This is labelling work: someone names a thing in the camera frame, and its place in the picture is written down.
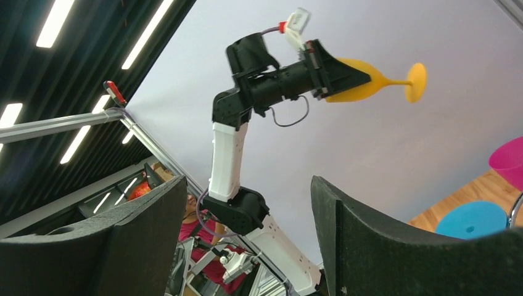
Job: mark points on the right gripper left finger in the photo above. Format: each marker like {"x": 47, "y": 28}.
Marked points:
{"x": 126, "y": 250}

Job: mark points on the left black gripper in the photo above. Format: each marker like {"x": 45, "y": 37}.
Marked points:
{"x": 328, "y": 75}

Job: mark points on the aluminium enclosure frame post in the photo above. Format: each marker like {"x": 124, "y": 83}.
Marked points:
{"x": 58, "y": 179}

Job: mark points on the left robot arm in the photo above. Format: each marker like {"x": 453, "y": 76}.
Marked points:
{"x": 259, "y": 83}

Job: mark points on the person in red shirt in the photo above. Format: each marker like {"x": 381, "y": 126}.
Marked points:
{"x": 194, "y": 225}

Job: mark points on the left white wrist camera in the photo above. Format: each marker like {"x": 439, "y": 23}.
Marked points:
{"x": 294, "y": 27}

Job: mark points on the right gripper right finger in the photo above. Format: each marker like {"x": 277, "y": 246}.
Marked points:
{"x": 366, "y": 252}

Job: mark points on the red handled clamp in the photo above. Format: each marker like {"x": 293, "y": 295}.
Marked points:
{"x": 113, "y": 91}

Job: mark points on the blue wine glass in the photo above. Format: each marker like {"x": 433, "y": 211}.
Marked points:
{"x": 472, "y": 220}

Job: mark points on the magenta wine glass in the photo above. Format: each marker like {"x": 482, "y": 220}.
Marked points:
{"x": 507, "y": 162}

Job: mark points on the yellow wine glass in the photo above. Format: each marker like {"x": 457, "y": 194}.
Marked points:
{"x": 415, "y": 83}

